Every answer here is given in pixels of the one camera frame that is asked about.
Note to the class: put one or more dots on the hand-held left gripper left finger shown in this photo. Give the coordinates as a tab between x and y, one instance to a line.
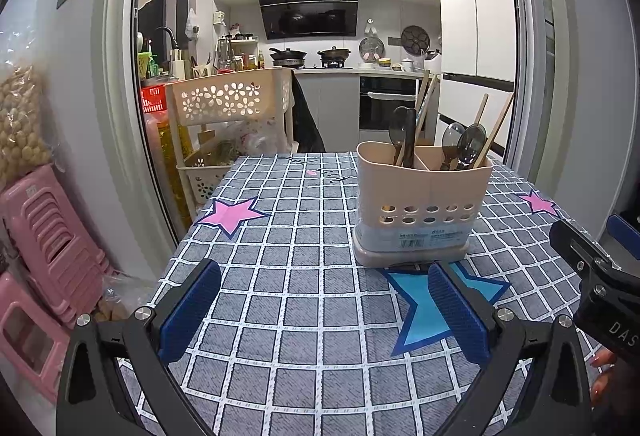
187	313

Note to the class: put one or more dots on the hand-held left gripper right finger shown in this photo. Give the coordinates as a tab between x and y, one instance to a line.
457	313

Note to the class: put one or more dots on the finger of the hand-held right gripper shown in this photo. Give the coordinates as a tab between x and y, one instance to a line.
575	248
627	238

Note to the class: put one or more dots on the beige plastic utensil holder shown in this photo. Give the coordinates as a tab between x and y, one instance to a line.
425	196

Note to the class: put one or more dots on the blue patterned wooden chopstick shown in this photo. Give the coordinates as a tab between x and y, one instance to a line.
431	103

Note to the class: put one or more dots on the person's right hand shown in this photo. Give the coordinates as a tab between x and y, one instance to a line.
602	378

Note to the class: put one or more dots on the small clear plastic bag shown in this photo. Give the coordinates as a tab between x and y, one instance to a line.
125	298

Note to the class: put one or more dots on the grey checked tablecloth with stars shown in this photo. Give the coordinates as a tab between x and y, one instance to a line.
300	291

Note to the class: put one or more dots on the yellow oil bottle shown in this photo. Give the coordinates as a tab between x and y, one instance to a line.
172	166

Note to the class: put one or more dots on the pink plastic stool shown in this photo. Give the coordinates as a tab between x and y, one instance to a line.
50	241
30	341

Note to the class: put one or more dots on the red plastic basket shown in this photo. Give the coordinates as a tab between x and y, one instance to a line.
152	99

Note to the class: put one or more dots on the black built-in oven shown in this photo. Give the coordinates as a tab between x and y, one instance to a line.
387	106

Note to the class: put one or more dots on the beige flower-cutout storage cart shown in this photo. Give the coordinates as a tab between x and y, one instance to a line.
230	98

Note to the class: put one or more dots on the grey base cabinet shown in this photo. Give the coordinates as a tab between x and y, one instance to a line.
330	116

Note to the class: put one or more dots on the white refrigerator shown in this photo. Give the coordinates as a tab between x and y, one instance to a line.
495	26

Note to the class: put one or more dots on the white enamel mug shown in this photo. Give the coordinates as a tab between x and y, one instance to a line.
407	65

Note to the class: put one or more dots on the knife block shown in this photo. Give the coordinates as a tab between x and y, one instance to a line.
176	65

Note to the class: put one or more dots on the green plastic basket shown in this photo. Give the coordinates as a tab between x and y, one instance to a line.
143	65

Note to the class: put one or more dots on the clear bag of pale nuts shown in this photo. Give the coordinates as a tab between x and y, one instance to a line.
22	116

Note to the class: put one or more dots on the white rack with bottles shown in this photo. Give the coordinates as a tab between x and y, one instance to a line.
240	56

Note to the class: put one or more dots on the round dark hanging pan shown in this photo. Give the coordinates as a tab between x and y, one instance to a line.
415	39

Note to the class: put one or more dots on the black wok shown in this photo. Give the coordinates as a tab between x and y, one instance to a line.
289	56

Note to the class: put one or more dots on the dark kitchen faucet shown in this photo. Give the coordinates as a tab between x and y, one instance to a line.
166	36

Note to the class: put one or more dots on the hanging pot lid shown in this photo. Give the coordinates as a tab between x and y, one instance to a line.
371	48

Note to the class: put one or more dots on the dark cooking pot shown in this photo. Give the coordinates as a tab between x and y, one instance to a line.
334	56

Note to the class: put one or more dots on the white hanging plastic bag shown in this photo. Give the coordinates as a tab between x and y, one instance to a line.
192	23

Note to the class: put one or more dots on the black range hood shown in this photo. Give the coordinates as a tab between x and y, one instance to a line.
310	13

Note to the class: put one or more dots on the grey sliding door frame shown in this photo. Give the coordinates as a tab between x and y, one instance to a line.
120	91

